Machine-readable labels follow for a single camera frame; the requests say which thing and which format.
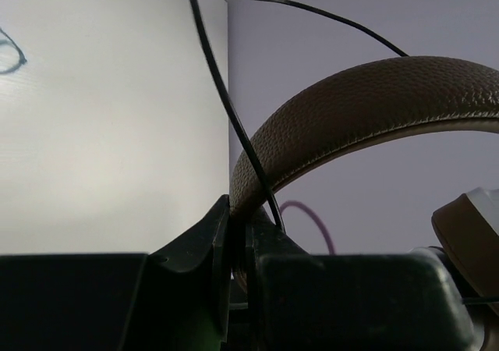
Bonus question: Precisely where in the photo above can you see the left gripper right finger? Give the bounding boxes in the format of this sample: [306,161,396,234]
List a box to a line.
[245,210,312,350]

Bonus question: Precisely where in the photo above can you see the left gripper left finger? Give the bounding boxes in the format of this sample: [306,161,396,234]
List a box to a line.
[150,195,231,350]

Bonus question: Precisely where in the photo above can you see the black headphone cable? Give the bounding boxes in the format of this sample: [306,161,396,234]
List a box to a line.
[187,0,410,235]

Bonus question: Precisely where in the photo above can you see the brown silver headphones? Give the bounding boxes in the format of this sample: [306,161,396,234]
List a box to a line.
[229,56,498,297]

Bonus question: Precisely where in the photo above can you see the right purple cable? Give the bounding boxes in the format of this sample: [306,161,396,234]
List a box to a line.
[279,200,338,255]

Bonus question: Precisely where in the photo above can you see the light blue earbuds cable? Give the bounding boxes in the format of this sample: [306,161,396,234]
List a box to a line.
[0,27,28,75]

